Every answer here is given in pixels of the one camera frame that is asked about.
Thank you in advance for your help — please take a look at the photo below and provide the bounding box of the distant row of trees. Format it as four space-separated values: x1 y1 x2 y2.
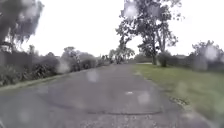
99 45 137 66

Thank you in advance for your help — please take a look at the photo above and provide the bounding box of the grey asphalt road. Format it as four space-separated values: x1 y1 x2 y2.
0 63 218 128

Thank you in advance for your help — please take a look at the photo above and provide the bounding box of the round dark bush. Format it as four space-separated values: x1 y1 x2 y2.
157 50 173 68

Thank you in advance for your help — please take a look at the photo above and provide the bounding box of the tall leafy tree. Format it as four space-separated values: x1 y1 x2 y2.
115 0 185 66

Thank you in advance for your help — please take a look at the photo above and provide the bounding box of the row of dark bushes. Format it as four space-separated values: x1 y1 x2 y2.
0 46 106 88

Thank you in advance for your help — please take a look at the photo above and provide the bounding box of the green grass lawn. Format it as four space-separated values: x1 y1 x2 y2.
130 63 224 125

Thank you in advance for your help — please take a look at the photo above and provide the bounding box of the narrow grass verge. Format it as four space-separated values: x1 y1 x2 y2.
0 65 101 95

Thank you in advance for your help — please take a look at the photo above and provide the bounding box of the dark tree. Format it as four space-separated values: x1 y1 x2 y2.
0 0 46 51

